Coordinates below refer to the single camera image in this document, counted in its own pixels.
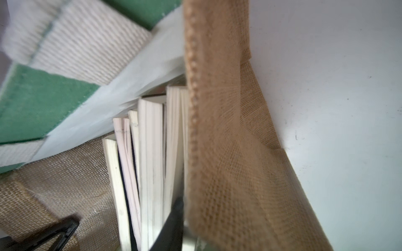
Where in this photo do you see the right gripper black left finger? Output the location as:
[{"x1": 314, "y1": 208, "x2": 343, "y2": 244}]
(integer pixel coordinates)
[{"x1": 1, "y1": 217, "x2": 80, "y2": 251}]

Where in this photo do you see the jute and green canvas bag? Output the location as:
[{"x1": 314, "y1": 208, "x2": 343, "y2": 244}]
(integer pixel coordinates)
[{"x1": 1, "y1": 1, "x2": 332, "y2": 251}]

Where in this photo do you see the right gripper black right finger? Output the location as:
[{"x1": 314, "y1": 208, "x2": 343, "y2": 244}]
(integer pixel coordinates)
[{"x1": 150, "y1": 197, "x2": 184, "y2": 251}]

